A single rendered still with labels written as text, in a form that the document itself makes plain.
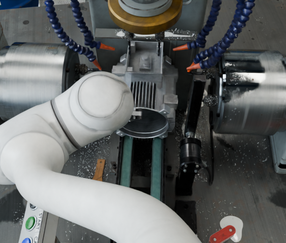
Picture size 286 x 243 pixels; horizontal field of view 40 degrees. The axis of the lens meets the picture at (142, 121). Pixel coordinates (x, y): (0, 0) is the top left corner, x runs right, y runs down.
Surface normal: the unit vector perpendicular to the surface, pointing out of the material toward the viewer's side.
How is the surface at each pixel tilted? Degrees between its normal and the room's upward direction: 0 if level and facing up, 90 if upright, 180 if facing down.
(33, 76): 28
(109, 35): 0
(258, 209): 0
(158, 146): 0
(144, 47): 90
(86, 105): 35
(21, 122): 23
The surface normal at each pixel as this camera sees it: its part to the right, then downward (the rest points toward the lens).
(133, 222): -0.65, -0.59
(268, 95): -0.03, 0.10
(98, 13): -0.04, 0.83
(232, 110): -0.04, 0.47
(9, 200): 0.00, -0.55
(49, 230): 0.81, -0.29
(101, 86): 0.03, -0.29
